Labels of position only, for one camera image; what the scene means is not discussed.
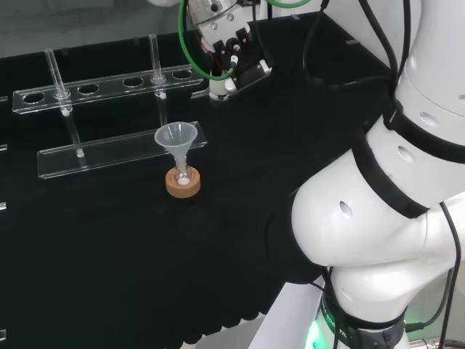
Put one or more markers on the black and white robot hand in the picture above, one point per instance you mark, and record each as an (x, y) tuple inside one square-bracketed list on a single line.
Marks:
[(247, 72)]

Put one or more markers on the black table cloth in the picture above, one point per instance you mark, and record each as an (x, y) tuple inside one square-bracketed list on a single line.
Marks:
[(109, 254)]

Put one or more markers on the small round-bottom glass flask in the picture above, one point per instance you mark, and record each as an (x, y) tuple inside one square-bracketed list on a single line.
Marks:
[(181, 174)]

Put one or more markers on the clear plastic funnel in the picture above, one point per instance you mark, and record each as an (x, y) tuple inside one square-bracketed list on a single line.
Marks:
[(176, 136)]

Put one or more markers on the clear acrylic funnel stand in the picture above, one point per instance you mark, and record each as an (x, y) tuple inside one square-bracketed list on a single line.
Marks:
[(109, 158)]

